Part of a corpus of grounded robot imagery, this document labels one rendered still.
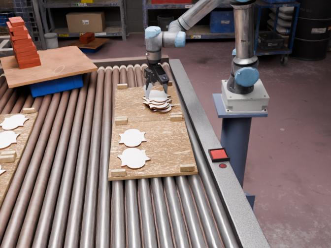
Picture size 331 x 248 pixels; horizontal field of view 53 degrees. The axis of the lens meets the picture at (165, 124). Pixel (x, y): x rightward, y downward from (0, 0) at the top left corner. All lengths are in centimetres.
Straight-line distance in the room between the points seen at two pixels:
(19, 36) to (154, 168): 120
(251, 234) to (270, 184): 165
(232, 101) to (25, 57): 123
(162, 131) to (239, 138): 60
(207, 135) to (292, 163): 158
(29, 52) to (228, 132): 127
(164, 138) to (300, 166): 174
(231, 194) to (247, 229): 17
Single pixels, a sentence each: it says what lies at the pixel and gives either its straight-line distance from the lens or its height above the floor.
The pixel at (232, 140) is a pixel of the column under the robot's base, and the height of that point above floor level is 66.
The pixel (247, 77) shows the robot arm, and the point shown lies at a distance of 168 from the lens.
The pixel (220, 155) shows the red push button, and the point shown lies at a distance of 143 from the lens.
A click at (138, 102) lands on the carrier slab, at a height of 94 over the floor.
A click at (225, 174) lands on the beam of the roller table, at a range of 136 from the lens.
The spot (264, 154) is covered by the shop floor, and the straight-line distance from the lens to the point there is 310.
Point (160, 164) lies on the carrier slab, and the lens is 136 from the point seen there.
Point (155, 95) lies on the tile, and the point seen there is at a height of 99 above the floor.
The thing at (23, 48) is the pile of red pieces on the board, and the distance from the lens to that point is 217.
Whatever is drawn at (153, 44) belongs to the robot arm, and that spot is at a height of 128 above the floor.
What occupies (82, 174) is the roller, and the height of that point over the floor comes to 91.
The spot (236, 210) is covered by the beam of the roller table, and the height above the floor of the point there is 92.
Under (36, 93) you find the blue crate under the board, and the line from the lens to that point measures 207.
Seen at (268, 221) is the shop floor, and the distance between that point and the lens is 249.
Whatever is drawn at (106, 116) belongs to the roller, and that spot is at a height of 92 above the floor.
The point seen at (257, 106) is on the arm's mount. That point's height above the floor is 91.
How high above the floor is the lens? 177
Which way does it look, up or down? 31 degrees down
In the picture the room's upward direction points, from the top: 1 degrees counter-clockwise
